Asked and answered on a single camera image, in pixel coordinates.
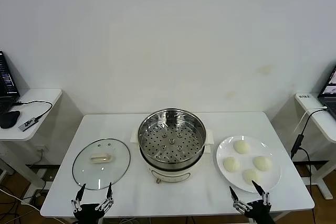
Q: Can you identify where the black usb cable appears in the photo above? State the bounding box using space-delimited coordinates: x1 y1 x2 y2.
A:
14 100 53 120

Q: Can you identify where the silver usb hub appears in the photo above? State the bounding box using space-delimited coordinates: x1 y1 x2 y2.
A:
18 118 37 132

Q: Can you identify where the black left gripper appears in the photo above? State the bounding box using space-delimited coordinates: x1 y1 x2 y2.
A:
70 181 115 224

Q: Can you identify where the round white plate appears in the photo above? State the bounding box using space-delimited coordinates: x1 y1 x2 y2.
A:
216 135 282 194

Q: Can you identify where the black computer mouse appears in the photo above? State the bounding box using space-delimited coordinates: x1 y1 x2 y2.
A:
0 110 21 130

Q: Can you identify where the black laptop with text screen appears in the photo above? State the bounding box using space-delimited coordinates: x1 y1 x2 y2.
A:
0 50 21 116

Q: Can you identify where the white steamed baozi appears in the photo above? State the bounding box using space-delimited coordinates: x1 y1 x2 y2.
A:
223 156 241 173
241 168 263 185
252 155 273 172
233 140 251 154

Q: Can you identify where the round glass pot lid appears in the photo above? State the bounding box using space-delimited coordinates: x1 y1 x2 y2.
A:
72 137 131 191

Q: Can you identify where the perforated steel steamer basket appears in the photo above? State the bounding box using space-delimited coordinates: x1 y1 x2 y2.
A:
138 107 207 166

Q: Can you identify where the black cable with inline adapter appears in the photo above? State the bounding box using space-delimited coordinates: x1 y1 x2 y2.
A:
290 107 329 204

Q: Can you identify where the grey laptop with picture screen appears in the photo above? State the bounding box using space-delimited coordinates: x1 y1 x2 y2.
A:
317 64 336 119

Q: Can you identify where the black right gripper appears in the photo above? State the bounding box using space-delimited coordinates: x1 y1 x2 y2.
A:
229 180 274 224

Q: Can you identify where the white cable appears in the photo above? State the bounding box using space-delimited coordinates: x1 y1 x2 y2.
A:
293 105 329 133

